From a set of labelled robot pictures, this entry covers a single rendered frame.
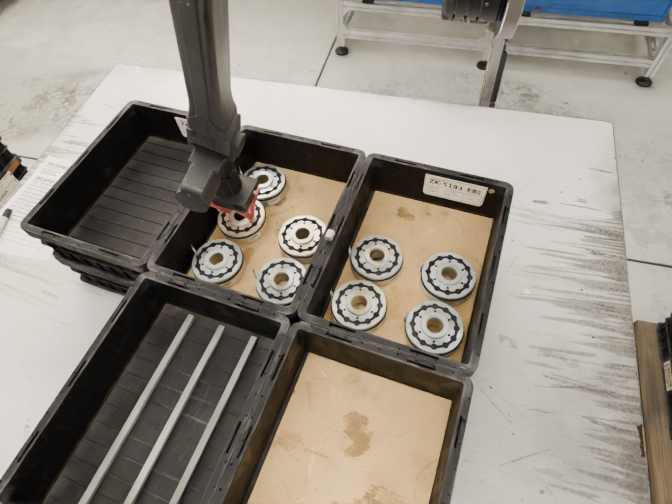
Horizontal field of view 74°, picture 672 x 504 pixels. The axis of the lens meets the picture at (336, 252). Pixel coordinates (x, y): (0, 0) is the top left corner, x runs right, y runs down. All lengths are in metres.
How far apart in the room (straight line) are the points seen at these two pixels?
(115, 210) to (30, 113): 2.07
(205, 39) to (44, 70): 2.95
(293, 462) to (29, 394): 0.61
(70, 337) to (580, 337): 1.11
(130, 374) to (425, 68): 2.32
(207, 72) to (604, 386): 0.90
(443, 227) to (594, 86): 2.02
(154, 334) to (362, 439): 0.43
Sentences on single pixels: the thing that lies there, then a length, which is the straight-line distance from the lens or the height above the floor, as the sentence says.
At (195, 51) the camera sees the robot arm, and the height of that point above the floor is 1.32.
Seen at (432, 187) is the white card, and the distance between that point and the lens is 0.96.
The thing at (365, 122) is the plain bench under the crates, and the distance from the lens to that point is 1.37.
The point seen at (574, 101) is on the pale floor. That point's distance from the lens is 2.75.
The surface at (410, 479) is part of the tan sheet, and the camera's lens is 0.78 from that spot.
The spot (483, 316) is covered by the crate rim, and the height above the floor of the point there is 0.92.
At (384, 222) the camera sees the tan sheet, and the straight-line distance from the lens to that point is 0.96.
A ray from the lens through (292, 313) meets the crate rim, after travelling 0.75.
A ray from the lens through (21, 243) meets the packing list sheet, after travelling 1.40.
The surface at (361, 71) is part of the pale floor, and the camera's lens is 2.76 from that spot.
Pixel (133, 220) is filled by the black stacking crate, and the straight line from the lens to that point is 1.10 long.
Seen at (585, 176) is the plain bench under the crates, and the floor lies 0.70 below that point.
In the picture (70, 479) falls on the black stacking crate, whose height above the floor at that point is 0.83.
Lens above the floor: 1.60
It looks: 57 degrees down
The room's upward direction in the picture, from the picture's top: 6 degrees counter-clockwise
